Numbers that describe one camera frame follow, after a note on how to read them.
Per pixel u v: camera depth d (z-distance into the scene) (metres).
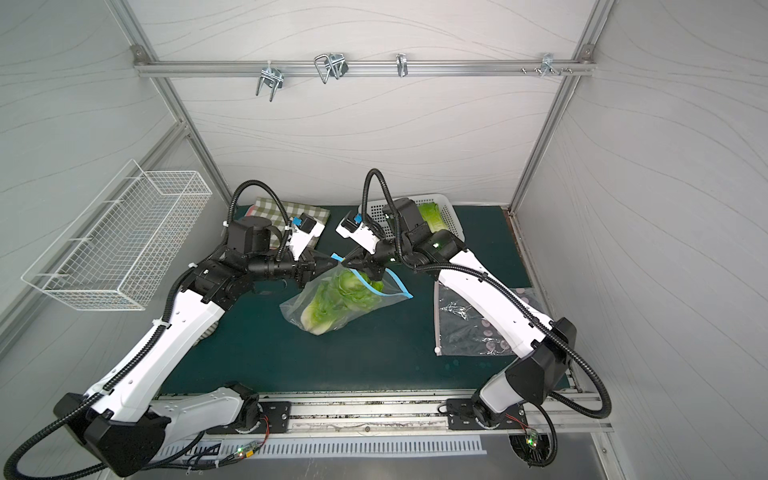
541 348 0.40
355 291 0.78
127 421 0.39
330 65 0.77
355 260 0.64
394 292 0.74
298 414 0.75
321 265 0.65
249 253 0.52
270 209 1.31
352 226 0.56
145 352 0.41
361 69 0.79
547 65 0.76
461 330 0.89
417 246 0.52
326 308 0.77
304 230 0.58
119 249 0.69
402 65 0.78
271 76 0.78
